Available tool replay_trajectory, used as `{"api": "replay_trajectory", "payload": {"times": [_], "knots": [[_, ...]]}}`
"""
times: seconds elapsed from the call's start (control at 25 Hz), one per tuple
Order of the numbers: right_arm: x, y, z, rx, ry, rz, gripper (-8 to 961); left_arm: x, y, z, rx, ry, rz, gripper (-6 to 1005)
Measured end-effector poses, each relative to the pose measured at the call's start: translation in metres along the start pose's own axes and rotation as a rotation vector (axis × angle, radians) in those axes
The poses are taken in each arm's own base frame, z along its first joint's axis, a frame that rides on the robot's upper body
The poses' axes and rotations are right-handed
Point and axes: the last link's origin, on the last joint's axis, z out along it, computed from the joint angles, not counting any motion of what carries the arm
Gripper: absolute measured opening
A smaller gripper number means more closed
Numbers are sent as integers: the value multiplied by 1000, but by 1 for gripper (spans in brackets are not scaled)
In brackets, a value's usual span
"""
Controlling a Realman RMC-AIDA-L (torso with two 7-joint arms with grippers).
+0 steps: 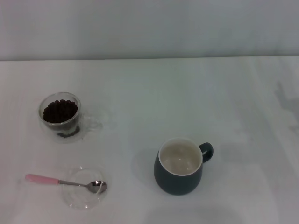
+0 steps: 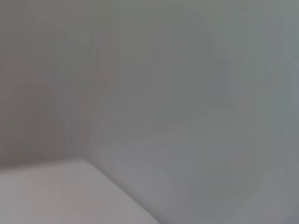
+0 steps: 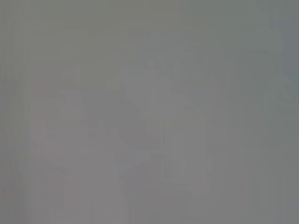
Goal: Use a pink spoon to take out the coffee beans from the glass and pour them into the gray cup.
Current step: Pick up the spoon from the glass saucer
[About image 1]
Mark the double-wall glass cup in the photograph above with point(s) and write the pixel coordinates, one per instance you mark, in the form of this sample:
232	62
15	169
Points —
79	109

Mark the dark blue ceramic mug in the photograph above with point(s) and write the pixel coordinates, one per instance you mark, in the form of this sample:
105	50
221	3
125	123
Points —
170	182

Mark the coffee beans pile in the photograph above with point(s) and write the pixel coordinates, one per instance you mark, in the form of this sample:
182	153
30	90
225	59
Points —
59	112

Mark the clear glass saucer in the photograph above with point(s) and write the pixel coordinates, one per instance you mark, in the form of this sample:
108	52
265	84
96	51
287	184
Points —
81	198

